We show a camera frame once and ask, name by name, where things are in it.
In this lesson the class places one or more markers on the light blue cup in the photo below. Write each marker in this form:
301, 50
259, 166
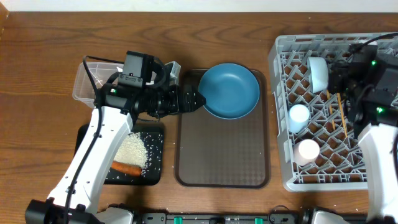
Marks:
299, 116

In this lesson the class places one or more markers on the brown serving tray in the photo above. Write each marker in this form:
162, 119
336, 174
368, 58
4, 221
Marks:
233, 153

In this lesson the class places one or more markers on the light blue rice bowl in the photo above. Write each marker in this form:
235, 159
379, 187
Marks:
318, 74

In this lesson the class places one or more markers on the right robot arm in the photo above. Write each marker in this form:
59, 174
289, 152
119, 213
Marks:
368, 83

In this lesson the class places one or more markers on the spilled white rice pile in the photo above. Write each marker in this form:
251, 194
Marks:
143, 149

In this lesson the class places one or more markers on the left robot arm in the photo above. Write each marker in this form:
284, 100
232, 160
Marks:
75, 198

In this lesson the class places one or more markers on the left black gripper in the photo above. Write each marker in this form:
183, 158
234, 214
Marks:
186, 102

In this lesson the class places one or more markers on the grey dishwasher rack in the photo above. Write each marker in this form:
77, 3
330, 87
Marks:
340, 164

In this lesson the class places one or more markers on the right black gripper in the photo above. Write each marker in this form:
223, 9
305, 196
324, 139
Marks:
338, 73

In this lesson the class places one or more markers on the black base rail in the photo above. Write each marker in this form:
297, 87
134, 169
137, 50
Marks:
279, 214

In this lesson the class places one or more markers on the wooden chopstick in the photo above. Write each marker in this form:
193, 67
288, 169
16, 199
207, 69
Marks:
330, 110
342, 114

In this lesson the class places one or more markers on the pink cup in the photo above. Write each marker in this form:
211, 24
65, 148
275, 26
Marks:
306, 151

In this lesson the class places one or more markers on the clear plastic bin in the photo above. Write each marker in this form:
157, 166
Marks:
101, 71

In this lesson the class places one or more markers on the black plastic tray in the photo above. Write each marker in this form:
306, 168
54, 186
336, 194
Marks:
115, 177

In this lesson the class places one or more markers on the orange carrot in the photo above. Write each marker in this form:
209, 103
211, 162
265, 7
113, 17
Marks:
127, 169

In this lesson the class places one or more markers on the dark blue plate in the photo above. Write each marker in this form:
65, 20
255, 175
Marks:
231, 90

